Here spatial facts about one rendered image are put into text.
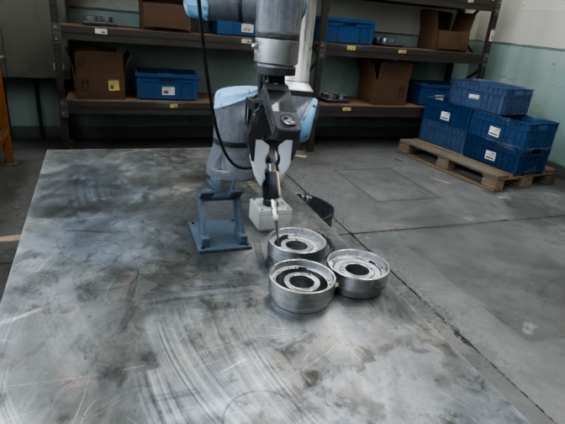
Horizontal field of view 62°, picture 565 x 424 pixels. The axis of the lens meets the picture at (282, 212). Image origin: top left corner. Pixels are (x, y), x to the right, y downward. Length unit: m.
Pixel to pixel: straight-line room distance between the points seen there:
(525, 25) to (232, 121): 4.70
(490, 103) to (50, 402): 4.24
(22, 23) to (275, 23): 3.74
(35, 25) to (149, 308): 3.84
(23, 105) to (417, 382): 4.42
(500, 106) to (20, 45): 3.93
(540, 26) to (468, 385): 5.04
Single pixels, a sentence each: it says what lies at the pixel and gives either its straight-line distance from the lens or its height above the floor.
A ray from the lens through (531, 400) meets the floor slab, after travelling 2.06.
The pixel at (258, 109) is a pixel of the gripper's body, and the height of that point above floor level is 1.06.
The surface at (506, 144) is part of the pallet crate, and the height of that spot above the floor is 0.37.
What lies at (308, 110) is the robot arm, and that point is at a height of 1.00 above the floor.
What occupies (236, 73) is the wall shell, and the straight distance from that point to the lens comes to 4.85.
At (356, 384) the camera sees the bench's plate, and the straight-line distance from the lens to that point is 0.63.
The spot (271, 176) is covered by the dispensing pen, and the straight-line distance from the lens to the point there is 0.85.
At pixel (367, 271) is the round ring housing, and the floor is 0.82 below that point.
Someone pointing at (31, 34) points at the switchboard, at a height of 0.89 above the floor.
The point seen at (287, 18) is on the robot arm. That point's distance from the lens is 0.81.
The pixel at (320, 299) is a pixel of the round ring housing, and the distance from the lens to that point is 0.72.
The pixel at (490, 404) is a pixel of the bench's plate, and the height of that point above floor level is 0.80.
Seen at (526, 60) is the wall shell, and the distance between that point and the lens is 5.58.
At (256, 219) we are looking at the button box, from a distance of 0.98.
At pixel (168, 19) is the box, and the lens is 4.15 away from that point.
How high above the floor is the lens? 1.21
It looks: 23 degrees down
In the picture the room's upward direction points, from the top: 5 degrees clockwise
